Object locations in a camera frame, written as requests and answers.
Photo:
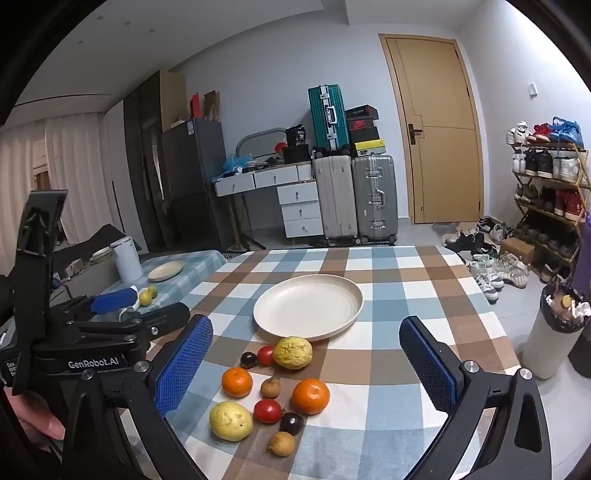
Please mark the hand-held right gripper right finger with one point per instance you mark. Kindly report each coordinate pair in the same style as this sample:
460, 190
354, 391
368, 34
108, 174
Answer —
429, 360

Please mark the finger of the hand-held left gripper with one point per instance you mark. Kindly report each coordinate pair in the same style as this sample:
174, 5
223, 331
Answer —
111, 302
166, 316

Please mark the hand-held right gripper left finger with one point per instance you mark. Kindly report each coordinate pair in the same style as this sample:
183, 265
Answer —
184, 364

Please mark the orange tangerine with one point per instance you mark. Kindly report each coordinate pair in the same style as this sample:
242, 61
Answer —
237, 382
311, 396

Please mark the dark purple passion fruit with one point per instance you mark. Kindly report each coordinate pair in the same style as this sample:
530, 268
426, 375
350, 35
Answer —
248, 360
292, 422

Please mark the yellow guava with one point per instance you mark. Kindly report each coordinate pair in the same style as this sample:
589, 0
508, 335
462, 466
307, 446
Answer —
292, 353
231, 421

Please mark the red tomato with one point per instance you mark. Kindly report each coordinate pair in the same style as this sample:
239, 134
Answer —
268, 410
266, 355

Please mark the small brown round fruit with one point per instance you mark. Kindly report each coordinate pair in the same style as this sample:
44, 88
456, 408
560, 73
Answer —
281, 444
270, 387

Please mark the large cream plate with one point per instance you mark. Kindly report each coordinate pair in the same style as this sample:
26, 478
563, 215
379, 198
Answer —
307, 304

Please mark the person's left hand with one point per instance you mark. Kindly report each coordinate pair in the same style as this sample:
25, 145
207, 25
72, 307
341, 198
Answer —
34, 420

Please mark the small yellow-green citrus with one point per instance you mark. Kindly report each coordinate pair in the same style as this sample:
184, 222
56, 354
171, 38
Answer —
145, 299
153, 290

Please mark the white kettle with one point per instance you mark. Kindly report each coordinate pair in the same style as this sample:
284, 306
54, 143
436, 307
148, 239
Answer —
127, 261

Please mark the small cream plate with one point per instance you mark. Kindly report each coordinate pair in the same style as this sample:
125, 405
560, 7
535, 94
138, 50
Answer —
165, 271

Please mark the black chair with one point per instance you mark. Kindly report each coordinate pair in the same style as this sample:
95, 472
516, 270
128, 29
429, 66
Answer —
87, 242

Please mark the light blue gingham cloth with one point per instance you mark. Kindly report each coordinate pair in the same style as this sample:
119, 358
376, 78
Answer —
198, 265

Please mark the brown blue checked tablecloth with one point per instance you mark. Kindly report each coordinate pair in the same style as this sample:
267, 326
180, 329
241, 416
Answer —
392, 295

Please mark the pile of scattered shoes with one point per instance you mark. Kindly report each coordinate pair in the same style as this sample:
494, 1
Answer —
489, 267

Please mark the black tripod stand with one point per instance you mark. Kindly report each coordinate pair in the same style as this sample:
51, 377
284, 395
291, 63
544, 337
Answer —
244, 230

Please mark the white trash bin black bag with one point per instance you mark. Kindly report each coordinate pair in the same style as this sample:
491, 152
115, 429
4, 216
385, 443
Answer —
545, 341

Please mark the white curtain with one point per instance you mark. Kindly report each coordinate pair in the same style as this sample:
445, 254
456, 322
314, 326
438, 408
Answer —
69, 161

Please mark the grey door mat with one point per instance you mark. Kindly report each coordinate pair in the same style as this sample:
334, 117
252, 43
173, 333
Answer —
445, 227

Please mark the brown cardboard box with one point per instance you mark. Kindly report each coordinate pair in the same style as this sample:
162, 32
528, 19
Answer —
517, 249

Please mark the dark grey refrigerator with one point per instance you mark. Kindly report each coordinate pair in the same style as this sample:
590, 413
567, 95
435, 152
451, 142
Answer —
194, 175

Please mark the blue plastic bag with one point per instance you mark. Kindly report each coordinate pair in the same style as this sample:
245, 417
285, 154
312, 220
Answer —
236, 163

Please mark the white desk with drawers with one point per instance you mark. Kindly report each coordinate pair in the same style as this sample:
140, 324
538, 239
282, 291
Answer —
300, 212

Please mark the silver suitcase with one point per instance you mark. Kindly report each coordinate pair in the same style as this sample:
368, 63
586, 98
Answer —
374, 198

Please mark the purple cloth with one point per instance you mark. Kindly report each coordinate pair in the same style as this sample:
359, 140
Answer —
582, 258

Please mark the beige suitcase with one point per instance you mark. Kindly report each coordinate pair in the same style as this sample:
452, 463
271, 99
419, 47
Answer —
334, 198

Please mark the bamboo shoe rack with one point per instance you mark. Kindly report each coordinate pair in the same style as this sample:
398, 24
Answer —
572, 221

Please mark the brown paper bag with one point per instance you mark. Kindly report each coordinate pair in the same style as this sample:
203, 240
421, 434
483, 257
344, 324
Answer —
211, 106

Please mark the yellow and black shoe box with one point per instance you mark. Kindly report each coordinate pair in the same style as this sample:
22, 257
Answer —
369, 147

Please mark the black printed bag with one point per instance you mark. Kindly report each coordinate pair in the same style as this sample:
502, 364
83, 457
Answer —
296, 137

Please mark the tan wooden door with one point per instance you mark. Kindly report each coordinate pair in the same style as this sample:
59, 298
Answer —
438, 138

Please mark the rows of shelved sneakers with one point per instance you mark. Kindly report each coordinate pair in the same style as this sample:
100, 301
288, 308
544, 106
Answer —
545, 161

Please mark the black shoe box red logo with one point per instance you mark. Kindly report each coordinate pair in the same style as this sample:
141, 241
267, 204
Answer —
363, 124

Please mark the teal suitcase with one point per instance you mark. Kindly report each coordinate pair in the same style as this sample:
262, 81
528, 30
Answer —
323, 120

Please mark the black shoe box red stripe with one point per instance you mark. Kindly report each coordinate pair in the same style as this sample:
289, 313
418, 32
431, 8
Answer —
362, 111

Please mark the grey curved frame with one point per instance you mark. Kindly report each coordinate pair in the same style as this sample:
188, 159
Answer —
249, 136

